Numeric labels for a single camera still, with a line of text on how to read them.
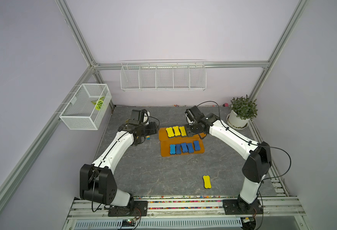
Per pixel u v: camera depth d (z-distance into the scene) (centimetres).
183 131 84
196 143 97
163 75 99
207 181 81
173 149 93
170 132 85
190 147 94
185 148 94
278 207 76
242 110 91
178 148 93
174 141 101
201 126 59
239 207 65
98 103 81
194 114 66
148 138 101
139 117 66
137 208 74
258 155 47
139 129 68
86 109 83
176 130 86
